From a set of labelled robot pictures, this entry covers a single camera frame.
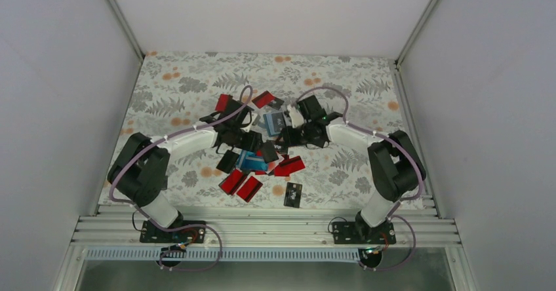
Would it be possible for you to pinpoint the blue leather card holder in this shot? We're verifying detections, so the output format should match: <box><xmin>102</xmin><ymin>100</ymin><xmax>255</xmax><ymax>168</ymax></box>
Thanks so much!
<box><xmin>263</xmin><ymin>111</ymin><xmax>290</xmax><ymax>137</ymax></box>

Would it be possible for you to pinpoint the black VIP card front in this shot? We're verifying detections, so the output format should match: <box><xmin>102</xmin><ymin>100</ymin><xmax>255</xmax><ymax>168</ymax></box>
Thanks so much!
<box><xmin>283</xmin><ymin>182</ymin><xmax>303</xmax><ymax>208</ymax></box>

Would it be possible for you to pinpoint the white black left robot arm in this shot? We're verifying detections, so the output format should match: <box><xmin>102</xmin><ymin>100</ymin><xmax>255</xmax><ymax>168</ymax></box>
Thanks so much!
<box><xmin>107</xmin><ymin>100</ymin><xmax>254</xmax><ymax>242</ymax></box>

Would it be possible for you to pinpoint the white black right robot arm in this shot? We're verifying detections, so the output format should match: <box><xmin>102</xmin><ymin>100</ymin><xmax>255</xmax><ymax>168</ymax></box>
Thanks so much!
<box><xmin>279</xmin><ymin>95</ymin><xmax>426</xmax><ymax>243</ymax></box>

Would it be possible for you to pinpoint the large red striped card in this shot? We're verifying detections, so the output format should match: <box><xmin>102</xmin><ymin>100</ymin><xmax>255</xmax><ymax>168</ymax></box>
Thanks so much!
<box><xmin>251</xmin><ymin>91</ymin><xmax>275</xmax><ymax>109</ymax></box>

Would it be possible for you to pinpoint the red striped card right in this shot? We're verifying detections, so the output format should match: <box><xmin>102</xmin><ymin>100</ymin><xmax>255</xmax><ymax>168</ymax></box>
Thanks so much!
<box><xmin>274</xmin><ymin>156</ymin><xmax>306</xmax><ymax>177</ymax></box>

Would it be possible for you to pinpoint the black card behind holder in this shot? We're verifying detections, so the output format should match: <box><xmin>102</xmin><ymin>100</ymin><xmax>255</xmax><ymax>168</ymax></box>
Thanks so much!
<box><xmin>268</xmin><ymin>98</ymin><xmax>285</xmax><ymax>110</ymax></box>

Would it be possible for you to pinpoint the red card front left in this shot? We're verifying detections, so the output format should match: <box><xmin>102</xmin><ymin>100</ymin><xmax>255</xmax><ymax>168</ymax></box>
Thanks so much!
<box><xmin>219</xmin><ymin>169</ymin><xmax>248</xmax><ymax>196</ymax></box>

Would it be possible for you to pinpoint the red card with black stripe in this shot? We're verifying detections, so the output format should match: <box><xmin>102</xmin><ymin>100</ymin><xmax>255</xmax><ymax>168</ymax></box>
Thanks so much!
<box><xmin>215</xmin><ymin>94</ymin><xmax>233</xmax><ymax>112</ymax></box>

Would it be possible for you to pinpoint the floral patterned table mat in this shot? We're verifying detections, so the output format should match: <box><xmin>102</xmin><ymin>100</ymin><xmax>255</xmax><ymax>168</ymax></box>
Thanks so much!
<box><xmin>98</xmin><ymin>50</ymin><xmax>424</xmax><ymax>210</ymax></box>

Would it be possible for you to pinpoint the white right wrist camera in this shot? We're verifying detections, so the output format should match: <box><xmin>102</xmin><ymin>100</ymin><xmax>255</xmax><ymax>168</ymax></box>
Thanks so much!
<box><xmin>287</xmin><ymin>105</ymin><xmax>305</xmax><ymax>128</ymax></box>

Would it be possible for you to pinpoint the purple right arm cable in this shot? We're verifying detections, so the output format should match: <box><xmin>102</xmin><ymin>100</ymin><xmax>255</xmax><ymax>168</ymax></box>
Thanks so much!
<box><xmin>295</xmin><ymin>86</ymin><xmax>424</xmax><ymax>273</ymax></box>

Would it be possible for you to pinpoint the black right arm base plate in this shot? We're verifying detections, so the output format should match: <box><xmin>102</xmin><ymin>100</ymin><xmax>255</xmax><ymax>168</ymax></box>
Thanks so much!
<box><xmin>331</xmin><ymin>220</ymin><xmax>397</xmax><ymax>245</ymax></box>

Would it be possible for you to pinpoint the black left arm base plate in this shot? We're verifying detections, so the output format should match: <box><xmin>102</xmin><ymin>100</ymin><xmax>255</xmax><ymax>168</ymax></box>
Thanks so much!
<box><xmin>139</xmin><ymin>221</ymin><xmax>205</xmax><ymax>244</ymax></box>

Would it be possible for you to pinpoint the aluminium frame rail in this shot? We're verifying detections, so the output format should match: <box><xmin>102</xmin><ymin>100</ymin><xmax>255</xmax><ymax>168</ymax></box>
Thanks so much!
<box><xmin>71</xmin><ymin>205</ymin><xmax>461</xmax><ymax>248</ymax></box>

